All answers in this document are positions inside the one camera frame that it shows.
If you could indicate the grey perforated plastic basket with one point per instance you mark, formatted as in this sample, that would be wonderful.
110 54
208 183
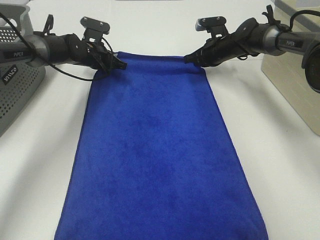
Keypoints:
18 80

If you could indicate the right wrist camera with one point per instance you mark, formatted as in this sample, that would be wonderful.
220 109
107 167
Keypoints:
216 26

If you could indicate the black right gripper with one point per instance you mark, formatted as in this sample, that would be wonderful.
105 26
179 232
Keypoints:
215 52

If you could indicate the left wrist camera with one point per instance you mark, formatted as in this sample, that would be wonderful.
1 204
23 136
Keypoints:
94 29

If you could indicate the beige storage box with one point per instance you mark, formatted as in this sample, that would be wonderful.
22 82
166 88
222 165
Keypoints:
285 71

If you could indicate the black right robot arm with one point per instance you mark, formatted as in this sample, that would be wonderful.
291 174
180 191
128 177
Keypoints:
252 38

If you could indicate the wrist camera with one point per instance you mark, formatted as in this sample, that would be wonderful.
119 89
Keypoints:
94 29
216 26

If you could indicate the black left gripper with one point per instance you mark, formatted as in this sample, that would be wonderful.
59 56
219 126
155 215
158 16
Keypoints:
93 55

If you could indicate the blue towel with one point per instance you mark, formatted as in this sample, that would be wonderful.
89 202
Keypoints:
155 161

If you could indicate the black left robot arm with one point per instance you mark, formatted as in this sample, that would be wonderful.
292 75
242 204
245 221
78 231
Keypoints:
37 51

